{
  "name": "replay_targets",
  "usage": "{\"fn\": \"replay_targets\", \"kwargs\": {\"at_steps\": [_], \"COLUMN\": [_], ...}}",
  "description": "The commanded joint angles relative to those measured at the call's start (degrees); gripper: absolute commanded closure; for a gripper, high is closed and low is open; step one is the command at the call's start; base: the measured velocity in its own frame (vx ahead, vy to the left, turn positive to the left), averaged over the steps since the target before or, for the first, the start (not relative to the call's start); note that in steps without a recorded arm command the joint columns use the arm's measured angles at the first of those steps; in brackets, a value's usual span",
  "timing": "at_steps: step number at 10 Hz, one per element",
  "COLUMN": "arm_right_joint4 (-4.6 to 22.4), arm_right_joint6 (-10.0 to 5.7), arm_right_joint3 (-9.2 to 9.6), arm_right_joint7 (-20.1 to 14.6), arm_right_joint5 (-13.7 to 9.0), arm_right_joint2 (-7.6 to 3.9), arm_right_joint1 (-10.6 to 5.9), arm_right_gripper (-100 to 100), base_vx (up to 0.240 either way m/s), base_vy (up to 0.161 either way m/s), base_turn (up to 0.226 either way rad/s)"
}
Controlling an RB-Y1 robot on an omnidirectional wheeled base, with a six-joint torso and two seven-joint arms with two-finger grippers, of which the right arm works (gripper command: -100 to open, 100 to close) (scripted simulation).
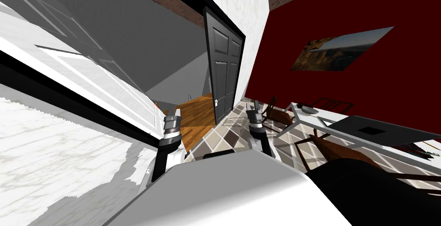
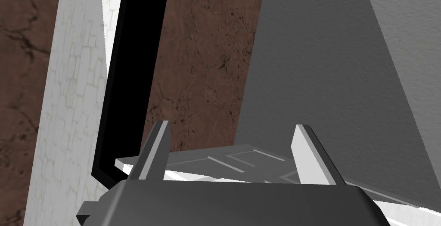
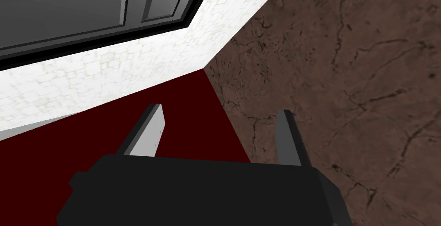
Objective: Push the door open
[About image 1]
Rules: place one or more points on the landscape picture on wall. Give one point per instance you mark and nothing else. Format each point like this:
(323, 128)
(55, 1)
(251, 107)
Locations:
(341, 50)

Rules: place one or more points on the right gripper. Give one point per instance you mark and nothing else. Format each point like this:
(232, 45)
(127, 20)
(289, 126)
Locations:
(255, 118)

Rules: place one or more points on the black panelled door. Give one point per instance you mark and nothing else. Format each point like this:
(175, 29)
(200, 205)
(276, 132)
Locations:
(224, 64)

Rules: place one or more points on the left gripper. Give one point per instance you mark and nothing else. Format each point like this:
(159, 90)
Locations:
(172, 124)

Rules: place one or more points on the brown wooden chair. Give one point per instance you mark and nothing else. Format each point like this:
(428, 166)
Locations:
(339, 152)
(277, 115)
(332, 104)

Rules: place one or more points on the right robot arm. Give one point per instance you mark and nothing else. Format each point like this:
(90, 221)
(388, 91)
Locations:
(365, 193)

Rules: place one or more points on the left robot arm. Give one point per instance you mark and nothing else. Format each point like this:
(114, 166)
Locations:
(159, 164)

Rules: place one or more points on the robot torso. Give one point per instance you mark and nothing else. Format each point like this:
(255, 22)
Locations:
(220, 191)

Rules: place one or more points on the white table with dark top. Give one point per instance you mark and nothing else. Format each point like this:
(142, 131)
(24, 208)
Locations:
(379, 129)

